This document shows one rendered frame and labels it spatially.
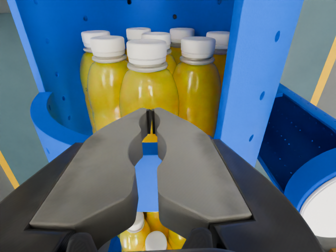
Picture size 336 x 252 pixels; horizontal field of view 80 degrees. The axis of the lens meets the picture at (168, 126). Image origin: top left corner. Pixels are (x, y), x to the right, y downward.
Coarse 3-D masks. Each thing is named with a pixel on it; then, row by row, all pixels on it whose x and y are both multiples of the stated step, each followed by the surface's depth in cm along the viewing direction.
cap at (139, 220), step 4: (136, 212) 41; (140, 212) 41; (136, 216) 40; (140, 216) 41; (136, 220) 40; (140, 220) 40; (136, 224) 39; (140, 224) 40; (128, 228) 40; (132, 228) 39; (136, 228) 40
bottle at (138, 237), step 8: (144, 224) 42; (128, 232) 40; (136, 232) 40; (144, 232) 41; (120, 240) 42; (128, 240) 40; (136, 240) 40; (144, 240) 41; (128, 248) 41; (136, 248) 41
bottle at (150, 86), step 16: (128, 64) 20; (160, 64) 20; (128, 80) 20; (144, 80) 19; (160, 80) 19; (128, 96) 20; (144, 96) 19; (160, 96) 20; (176, 96) 21; (128, 112) 20; (176, 112) 22
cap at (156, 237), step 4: (152, 232) 38; (156, 232) 38; (160, 232) 38; (148, 236) 37; (152, 236) 37; (156, 236) 37; (160, 236) 37; (164, 236) 37; (148, 240) 36; (152, 240) 36; (156, 240) 36; (160, 240) 36; (164, 240) 36; (148, 244) 36; (152, 244) 36; (156, 244) 36; (160, 244) 36; (164, 244) 36; (148, 248) 35; (152, 248) 35; (156, 248) 35; (160, 248) 35; (164, 248) 36
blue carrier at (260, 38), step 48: (48, 0) 25; (96, 0) 30; (144, 0) 33; (192, 0) 32; (240, 0) 11; (288, 0) 13; (48, 48) 26; (240, 48) 12; (288, 48) 17; (48, 96) 24; (240, 96) 14; (48, 144) 18; (144, 144) 16; (240, 144) 17; (144, 192) 17
